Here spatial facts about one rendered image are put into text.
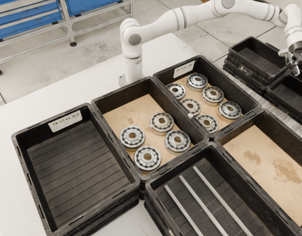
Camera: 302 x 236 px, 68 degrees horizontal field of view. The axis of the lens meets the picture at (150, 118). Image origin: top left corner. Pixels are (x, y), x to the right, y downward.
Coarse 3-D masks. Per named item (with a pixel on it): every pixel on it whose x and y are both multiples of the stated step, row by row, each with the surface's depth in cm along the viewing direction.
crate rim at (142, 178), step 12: (132, 84) 97; (156, 84) 98; (168, 96) 94; (96, 108) 88; (180, 108) 90; (192, 120) 87; (204, 132) 84; (120, 144) 79; (180, 156) 77; (144, 180) 72
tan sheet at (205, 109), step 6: (186, 78) 116; (180, 84) 113; (186, 90) 110; (186, 96) 108; (192, 96) 108; (198, 96) 108; (204, 108) 104; (210, 108) 104; (216, 108) 105; (210, 114) 102; (216, 114) 102; (222, 120) 100; (222, 126) 98
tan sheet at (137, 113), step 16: (144, 96) 106; (112, 112) 100; (128, 112) 100; (144, 112) 101; (112, 128) 95; (144, 128) 96; (176, 128) 96; (144, 144) 91; (160, 144) 91; (192, 144) 92
